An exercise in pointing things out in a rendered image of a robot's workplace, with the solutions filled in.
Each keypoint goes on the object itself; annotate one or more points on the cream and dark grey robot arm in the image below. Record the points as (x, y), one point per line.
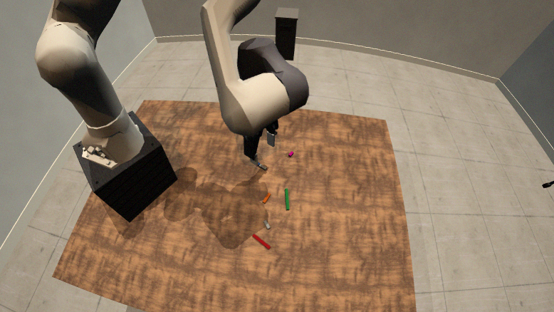
(260, 89)

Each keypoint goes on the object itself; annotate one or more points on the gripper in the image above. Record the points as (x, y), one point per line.
(251, 143)

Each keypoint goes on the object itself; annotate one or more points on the orange rod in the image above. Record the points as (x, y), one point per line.
(266, 198)

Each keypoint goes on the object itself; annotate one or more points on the red rod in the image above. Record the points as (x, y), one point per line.
(261, 241)

